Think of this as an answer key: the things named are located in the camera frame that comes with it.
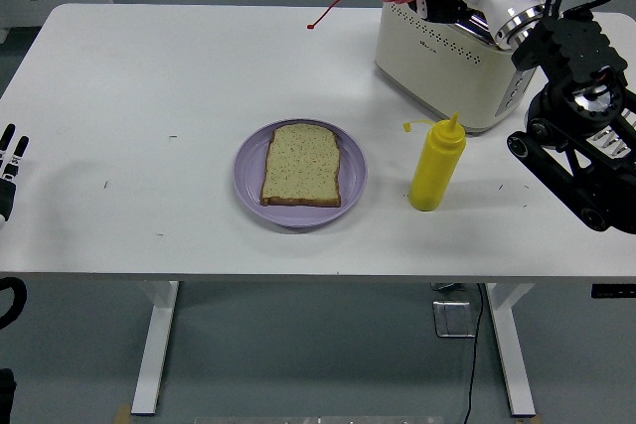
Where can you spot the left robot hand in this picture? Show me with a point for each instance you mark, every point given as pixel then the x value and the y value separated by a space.
pixel 7 185

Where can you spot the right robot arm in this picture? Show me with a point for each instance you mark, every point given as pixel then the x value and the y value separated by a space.
pixel 571 46

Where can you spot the slice of bread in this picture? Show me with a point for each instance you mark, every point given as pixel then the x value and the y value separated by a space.
pixel 303 166

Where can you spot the cream and chrome toaster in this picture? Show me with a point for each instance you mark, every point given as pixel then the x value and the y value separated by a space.
pixel 437 71

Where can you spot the yellow squeeze bottle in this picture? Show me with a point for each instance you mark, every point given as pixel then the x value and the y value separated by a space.
pixel 437 171

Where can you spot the white table leg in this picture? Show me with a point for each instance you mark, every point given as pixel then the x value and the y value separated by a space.
pixel 512 344
pixel 154 344

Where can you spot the purple plate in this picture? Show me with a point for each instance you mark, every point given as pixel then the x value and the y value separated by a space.
pixel 248 185

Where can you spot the black table control panel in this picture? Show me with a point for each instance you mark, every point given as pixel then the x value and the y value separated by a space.
pixel 613 291

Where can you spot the metal floor socket plate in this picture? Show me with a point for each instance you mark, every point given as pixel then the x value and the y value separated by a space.
pixel 454 320

